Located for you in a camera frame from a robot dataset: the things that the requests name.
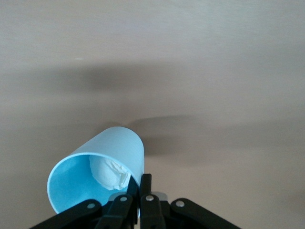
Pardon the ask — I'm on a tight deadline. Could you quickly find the brown table cloth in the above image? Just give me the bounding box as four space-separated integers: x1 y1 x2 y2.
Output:
0 0 305 229

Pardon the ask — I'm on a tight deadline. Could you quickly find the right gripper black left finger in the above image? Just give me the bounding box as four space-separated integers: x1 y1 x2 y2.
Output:
30 176 140 229

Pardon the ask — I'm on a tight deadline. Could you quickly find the white crumpled tissue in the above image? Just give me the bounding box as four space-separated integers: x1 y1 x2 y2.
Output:
89 155 131 191

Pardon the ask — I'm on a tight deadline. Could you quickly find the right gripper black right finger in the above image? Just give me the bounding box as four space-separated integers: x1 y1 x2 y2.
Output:
140 173 241 229

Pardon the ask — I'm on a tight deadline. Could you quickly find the blue plastic cup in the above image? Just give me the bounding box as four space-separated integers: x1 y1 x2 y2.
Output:
47 126 145 214

